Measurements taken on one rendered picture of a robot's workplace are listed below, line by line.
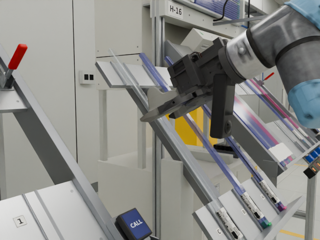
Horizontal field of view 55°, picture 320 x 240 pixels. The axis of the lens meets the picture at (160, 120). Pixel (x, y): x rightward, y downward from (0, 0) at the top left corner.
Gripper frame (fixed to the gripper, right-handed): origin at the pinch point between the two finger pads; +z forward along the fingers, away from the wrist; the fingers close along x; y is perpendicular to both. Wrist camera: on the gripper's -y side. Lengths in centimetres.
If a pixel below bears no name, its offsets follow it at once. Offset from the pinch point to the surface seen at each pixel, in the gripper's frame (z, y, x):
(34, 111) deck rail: 13.4, 9.5, 18.8
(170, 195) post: 11.5, -15.6, -8.0
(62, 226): 6.3, -12.7, 24.4
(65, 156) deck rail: 9.2, -1.6, 18.1
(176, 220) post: 12.5, -21.7, -8.0
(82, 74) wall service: 154, 102, -125
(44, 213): 7.3, -9.9, 26.1
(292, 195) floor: 73, -68, -247
